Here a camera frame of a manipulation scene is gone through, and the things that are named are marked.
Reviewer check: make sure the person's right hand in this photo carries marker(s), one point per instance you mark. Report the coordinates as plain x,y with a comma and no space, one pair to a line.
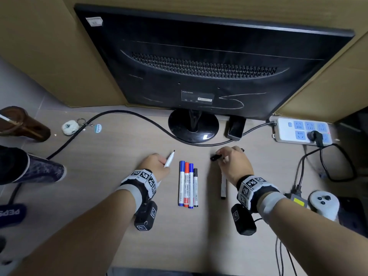
234,166

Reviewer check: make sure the person's left hand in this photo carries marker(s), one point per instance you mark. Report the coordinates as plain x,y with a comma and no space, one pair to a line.
151,166

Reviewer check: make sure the person's left fingers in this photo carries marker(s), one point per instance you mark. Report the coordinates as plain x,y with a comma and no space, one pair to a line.
162,163

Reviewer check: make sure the person's right fingers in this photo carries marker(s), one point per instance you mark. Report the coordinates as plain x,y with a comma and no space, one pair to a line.
227,153

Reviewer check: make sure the white marker pen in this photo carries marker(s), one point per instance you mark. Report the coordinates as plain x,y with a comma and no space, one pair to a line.
170,158

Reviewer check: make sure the black marker cap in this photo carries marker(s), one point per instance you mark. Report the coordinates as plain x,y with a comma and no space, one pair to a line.
215,157

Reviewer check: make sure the person's right forearm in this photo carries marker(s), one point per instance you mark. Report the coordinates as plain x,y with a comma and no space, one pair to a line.
313,241

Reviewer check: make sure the person's left forearm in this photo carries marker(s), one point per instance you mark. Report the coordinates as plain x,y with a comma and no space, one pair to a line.
74,235

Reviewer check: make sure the small black box device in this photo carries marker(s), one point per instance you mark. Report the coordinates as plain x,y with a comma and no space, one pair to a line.
236,127

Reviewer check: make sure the large blue-capped white marker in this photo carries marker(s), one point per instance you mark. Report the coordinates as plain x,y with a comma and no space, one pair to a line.
181,183

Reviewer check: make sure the left wristband with fiducial tags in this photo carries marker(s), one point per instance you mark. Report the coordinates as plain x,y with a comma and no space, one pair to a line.
141,183

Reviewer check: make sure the wristband with fiducial tags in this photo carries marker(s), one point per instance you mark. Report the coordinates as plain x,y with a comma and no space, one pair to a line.
141,183
256,192

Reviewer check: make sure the red-capped white marker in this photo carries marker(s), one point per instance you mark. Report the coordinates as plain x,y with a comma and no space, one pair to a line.
186,185

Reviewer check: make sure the white marker with black end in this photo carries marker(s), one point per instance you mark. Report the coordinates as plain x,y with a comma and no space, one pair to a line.
223,186

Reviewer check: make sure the slim blue-capped white marker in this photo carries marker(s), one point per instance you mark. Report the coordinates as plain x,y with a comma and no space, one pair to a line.
191,186

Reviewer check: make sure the black-capped white marker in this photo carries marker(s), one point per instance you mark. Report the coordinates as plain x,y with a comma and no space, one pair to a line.
195,188

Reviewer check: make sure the round black monitor stand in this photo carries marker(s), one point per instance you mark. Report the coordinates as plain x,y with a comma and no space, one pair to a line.
193,126

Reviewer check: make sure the right wristband with fiducial tags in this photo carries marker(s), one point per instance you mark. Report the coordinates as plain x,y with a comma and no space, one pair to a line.
256,192

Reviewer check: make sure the white power strip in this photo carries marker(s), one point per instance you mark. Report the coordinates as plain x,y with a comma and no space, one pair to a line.
299,129

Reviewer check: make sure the black adapter with yellow label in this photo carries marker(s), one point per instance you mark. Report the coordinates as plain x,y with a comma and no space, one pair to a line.
297,200

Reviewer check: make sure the black power plug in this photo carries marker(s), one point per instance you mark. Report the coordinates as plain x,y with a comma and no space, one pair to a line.
315,138

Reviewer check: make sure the black computer monitor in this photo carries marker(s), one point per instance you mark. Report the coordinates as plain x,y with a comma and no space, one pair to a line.
212,63

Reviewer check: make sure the white handheld controller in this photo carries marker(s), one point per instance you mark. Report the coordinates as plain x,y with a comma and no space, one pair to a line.
324,204

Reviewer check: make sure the black case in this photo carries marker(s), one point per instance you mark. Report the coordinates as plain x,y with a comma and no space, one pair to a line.
353,215

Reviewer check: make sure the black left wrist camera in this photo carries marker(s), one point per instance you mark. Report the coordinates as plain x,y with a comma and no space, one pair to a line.
146,215

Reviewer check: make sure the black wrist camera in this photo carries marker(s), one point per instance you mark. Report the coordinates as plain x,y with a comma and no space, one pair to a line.
243,219
146,215

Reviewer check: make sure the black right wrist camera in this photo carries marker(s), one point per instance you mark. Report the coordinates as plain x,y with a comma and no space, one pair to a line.
243,219

